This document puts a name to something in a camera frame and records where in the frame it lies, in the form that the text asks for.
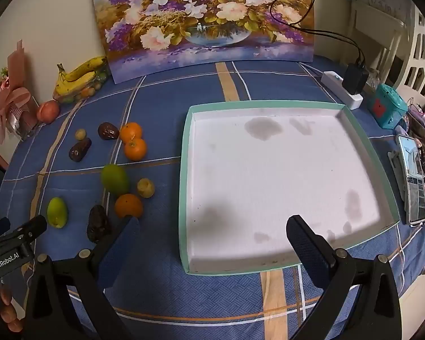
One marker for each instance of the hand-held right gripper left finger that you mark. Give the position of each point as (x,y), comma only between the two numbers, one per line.
(127,241)

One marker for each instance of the small yellow round fruit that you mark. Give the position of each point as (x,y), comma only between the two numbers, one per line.
(146,187)

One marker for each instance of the orange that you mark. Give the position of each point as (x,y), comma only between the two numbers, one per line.
(128,206)
(135,149)
(131,130)

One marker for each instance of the large green mango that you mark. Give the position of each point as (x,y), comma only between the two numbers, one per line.
(115,180)

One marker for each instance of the grey plastic holder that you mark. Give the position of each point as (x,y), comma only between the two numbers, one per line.
(396,173)

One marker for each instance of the teal plastic box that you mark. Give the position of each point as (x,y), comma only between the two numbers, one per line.
(393,109)

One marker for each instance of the red peach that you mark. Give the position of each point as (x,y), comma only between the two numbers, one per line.
(49,111)

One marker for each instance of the small green mango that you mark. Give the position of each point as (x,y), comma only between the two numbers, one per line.
(56,212)

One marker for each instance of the small tan round fruit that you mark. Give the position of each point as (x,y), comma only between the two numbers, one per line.
(80,134)

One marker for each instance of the smartphone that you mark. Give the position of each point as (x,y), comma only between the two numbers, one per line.
(412,184)

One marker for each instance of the white chair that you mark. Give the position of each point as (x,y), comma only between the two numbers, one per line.
(375,24)

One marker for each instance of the black power adapter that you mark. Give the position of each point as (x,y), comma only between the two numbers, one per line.
(354,78)

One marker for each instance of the white power strip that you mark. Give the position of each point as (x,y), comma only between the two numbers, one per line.
(355,101)

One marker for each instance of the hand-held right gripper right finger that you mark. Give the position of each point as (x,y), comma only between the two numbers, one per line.
(302,244)

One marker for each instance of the clear pack of small fruits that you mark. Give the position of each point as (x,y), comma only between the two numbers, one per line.
(92,90)

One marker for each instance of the floral painting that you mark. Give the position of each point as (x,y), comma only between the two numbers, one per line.
(198,24)

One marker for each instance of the blue checked tablecloth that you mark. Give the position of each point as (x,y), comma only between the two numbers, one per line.
(163,113)

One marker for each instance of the white tray with teal rim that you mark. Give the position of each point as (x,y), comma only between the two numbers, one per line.
(269,184)

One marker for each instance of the person's left hand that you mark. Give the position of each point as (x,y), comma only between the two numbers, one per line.
(7,311)

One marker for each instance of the yellow banana bunch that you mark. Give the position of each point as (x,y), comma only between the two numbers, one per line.
(81,71)

